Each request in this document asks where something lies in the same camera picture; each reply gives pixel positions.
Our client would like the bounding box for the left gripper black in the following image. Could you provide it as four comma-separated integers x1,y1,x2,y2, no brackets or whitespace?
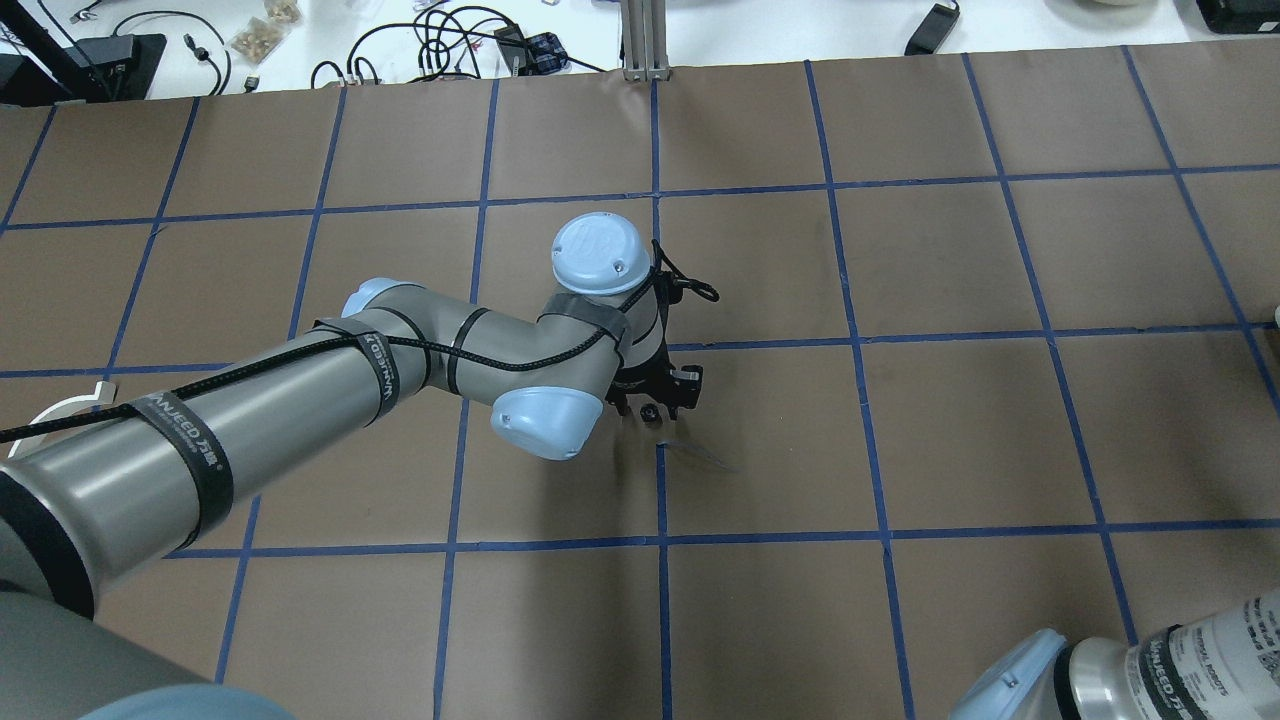
605,347,704,421

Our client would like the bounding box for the black camera stand base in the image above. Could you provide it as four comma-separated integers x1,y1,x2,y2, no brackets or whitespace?
1,35,168,108

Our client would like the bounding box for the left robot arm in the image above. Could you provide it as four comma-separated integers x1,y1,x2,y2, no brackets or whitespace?
1,211,719,719

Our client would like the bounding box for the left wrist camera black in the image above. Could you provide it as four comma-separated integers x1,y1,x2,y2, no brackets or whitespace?
653,264,701,307

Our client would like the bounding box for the aluminium frame post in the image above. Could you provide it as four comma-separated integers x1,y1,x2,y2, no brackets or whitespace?
618,0,671,82

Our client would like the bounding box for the white curved plastic bracket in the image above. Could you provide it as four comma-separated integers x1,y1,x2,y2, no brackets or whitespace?
6,380,116,459

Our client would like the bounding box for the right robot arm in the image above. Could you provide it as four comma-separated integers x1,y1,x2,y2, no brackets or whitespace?
948,591,1279,719

